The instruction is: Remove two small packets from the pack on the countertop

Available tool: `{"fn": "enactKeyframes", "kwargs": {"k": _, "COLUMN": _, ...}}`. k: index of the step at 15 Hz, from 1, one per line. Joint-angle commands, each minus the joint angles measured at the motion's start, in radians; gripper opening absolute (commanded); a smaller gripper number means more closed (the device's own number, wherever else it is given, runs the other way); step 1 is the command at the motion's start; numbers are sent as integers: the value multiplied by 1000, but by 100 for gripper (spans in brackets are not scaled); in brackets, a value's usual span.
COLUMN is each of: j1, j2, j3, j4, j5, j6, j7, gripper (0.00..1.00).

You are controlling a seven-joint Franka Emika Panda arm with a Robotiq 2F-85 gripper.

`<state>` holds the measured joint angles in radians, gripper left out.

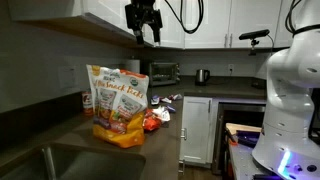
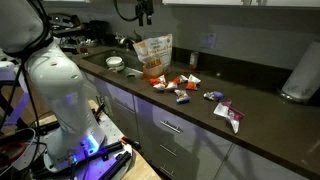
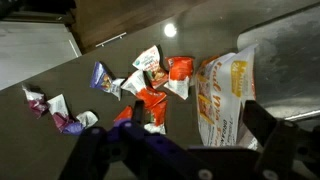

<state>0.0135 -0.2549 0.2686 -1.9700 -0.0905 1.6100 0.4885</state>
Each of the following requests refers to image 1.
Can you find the black clamp with orange tip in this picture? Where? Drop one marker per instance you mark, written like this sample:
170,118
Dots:
240,140

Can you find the small white wall outlet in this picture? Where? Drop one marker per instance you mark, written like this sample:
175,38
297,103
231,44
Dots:
231,68

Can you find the orange white snack pack bag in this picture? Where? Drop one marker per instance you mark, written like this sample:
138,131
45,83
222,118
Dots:
120,110

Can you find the black built-in dishwasher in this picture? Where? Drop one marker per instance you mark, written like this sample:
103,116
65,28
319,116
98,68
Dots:
240,115

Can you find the grey wall switch plate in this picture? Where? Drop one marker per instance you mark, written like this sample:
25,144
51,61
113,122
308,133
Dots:
68,76

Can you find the white upper cabinet door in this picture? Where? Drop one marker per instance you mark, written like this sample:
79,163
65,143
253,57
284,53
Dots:
287,41
255,16
208,23
173,40

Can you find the white lower cabinet door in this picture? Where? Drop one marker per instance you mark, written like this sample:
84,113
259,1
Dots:
196,133

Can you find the chrome faucet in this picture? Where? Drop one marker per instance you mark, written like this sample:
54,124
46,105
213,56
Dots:
49,163

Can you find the white cabinet door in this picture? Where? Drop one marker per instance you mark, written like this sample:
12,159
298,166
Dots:
208,23
173,40
287,41
196,133
255,16

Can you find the silver toaster oven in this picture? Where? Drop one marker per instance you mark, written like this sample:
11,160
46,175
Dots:
163,74

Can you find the wooden board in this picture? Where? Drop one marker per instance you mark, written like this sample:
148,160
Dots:
243,127

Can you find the black stereo camera on stand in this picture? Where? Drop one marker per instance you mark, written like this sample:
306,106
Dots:
255,34

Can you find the white orange small packet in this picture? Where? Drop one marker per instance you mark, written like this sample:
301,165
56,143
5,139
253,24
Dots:
162,114

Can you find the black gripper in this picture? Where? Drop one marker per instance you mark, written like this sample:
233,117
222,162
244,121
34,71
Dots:
143,8

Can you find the grey perforated robot table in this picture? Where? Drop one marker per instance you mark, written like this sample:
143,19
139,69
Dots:
241,163

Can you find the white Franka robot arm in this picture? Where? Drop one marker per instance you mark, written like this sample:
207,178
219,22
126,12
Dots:
290,100

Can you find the stainless steel sink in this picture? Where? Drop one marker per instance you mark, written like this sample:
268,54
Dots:
100,166

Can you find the white paper towel roll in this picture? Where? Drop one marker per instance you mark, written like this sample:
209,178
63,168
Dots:
133,66

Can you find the steel electric kettle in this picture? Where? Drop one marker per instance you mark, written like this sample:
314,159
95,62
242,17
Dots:
201,77

